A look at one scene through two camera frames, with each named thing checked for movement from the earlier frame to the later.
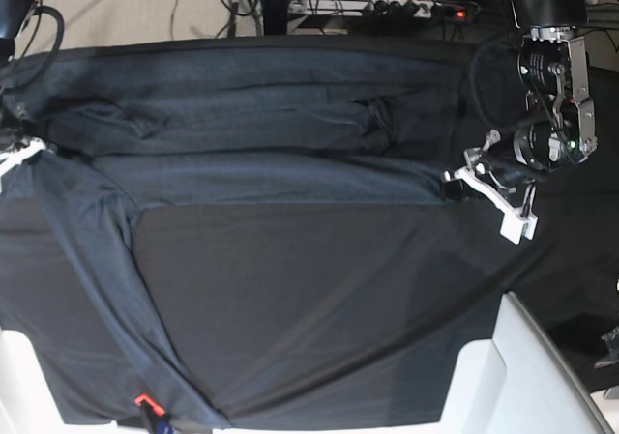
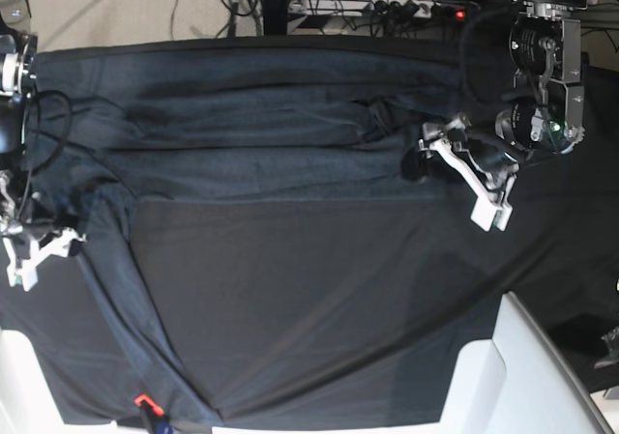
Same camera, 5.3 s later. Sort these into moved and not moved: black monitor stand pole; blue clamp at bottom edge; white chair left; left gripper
Moved: left gripper
Not moved: black monitor stand pole; white chair left; blue clamp at bottom edge
